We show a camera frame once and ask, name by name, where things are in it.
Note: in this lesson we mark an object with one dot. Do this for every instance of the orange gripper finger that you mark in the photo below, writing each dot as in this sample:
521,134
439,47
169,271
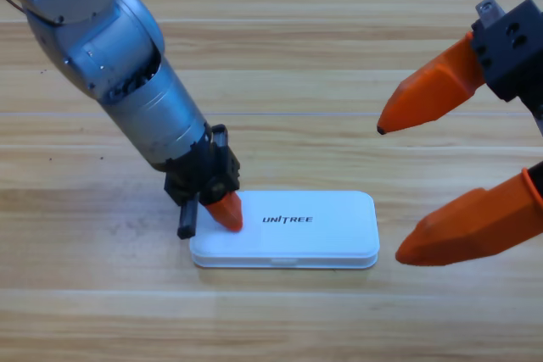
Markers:
471,226

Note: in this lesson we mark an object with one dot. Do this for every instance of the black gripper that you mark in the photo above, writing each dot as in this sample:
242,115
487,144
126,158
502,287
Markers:
199,171
515,52

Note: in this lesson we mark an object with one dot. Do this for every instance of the white Unitree pencil case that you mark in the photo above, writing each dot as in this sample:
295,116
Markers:
322,230

